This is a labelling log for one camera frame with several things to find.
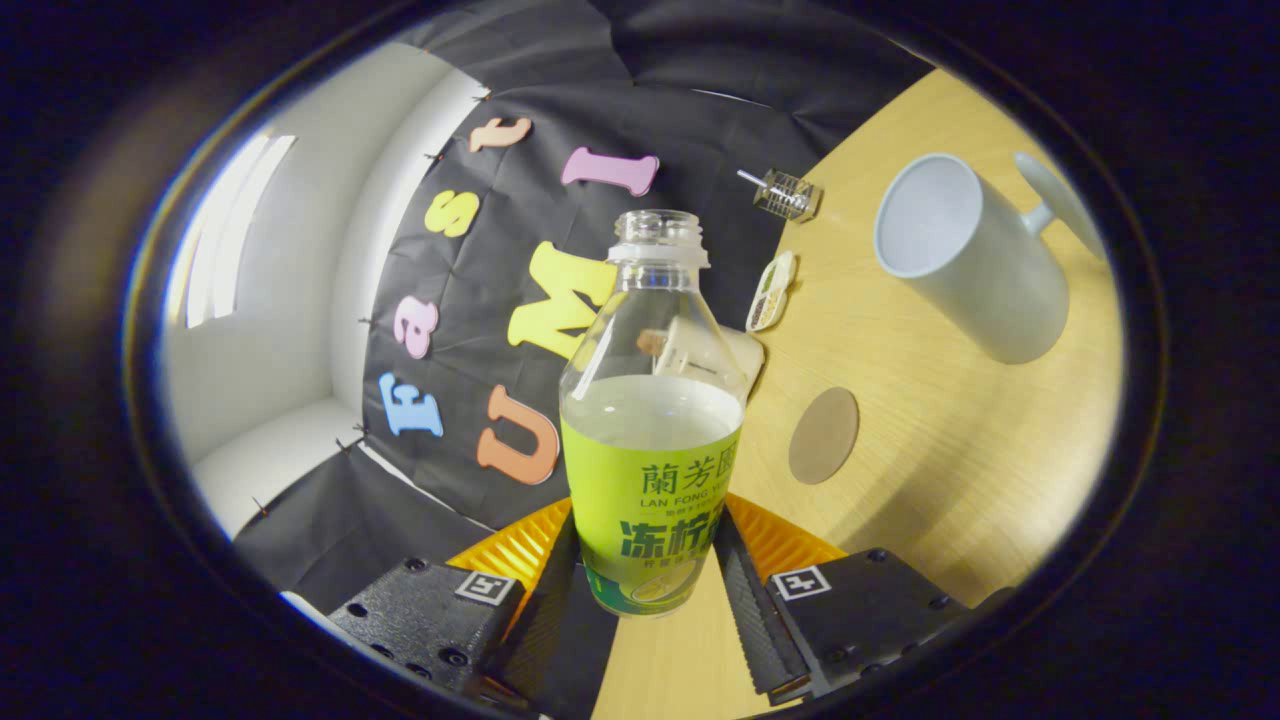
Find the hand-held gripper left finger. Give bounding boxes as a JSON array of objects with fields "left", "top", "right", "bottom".
[{"left": 328, "top": 497, "right": 583, "bottom": 713}]

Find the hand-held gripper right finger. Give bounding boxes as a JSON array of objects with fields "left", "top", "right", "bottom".
[{"left": 712, "top": 493, "right": 971, "bottom": 706}]

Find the clear green label juice bottle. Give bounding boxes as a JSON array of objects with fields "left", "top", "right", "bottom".
[{"left": 558, "top": 209, "right": 749, "bottom": 618}]

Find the round brown coaster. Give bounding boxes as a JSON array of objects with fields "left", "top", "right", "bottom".
[{"left": 788, "top": 387, "right": 860, "bottom": 486}]

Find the white cup with handle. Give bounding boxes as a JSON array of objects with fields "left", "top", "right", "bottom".
[{"left": 873, "top": 150, "right": 1107, "bottom": 365}]

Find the wooden table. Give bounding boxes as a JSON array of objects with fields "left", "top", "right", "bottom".
[{"left": 590, "top": 68, "right": 1126, "bottom": 720}]

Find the cream toaster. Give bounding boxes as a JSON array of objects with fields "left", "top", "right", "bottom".
[{"left": 640, "top": 315, "right": 767, "bottom": 401}]

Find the white divided food tray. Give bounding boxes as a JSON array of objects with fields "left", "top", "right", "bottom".
[{"left": 745, "top": 250, "right": 798, "bottom": 333}]

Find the clear wire-pattern holder jar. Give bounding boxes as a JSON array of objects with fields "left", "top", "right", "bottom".
[{"left": 752, "top": 170, "right": 824, "bottom": 222}]

